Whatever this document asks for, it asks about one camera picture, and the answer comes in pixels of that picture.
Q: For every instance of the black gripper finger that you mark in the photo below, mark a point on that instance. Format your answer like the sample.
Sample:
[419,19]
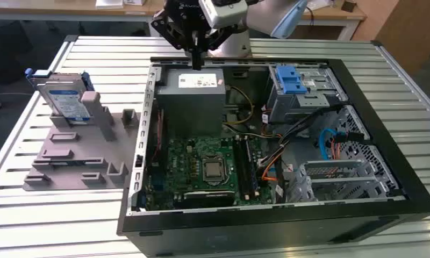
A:
[216,40]
[172,32]

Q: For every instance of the hard disk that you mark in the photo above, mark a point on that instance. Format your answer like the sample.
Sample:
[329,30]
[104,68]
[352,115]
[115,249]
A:
[68,104]

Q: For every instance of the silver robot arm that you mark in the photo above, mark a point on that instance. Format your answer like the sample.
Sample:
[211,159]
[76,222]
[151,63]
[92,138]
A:
[236,45]

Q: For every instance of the metal disk bay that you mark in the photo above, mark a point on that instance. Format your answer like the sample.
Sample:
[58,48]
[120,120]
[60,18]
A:
[344,180]

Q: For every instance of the small white box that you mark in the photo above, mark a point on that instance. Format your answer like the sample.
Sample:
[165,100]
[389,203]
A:
[135,2]

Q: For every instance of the large white box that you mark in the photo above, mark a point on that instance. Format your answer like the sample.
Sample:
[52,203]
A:
[110,3]

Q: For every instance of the blue drive latch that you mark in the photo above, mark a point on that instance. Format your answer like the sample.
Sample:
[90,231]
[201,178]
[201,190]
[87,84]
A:
[291,80]

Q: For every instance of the grey power supply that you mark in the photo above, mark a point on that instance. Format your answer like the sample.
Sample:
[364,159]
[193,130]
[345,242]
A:
[189,113]

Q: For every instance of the wooden desk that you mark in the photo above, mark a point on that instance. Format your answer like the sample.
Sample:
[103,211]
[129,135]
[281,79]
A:
[75,10]

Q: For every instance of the metal optical drive cage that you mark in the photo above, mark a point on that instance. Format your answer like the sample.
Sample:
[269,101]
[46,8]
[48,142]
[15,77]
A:
[308,103]

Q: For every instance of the small black object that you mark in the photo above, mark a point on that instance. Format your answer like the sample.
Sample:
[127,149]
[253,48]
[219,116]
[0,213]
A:
[349,6]

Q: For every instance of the green motherboard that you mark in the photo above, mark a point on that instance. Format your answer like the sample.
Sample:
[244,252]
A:
[187,161]

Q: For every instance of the dark office chair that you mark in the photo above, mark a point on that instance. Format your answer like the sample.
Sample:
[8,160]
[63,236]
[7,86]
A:
[7,53]

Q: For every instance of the silver CPU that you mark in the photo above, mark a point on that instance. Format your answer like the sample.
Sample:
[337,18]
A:
[215,170]

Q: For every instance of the black RAM stick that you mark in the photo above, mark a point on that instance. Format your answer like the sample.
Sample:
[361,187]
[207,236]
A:
[252,169]

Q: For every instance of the grey parts rack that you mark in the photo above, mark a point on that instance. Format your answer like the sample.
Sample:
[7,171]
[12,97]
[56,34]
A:
[75,166]

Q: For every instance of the black graphics card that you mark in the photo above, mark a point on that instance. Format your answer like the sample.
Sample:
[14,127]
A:
[208,197]

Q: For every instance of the black PC case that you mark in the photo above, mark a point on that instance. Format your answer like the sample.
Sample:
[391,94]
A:
[236,236]

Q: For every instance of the CPU socket metal frame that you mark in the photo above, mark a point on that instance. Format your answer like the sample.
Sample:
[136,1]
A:
[215,185]

